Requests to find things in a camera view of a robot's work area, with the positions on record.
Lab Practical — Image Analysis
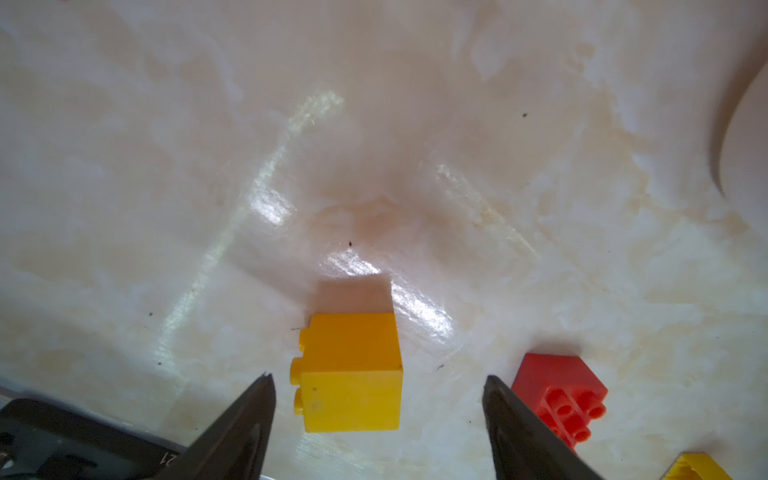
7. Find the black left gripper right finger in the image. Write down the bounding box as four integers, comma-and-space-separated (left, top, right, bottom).
482, 375, 601, 480

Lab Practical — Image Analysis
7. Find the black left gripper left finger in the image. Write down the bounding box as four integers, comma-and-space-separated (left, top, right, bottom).
155, 373, 276, 480

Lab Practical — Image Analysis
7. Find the yellow lego brick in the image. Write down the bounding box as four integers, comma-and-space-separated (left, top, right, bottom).
662, 453, 732, 480
290, 312, 404, 433

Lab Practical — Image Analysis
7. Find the long red lego brick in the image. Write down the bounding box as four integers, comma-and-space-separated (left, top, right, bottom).
511, 353, 608, 449

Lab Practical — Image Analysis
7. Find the white plastic container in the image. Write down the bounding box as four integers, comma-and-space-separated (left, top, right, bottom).
714, 66, 767, 238

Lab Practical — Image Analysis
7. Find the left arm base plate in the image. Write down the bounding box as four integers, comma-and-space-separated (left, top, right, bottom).
1, 399, 179, 479

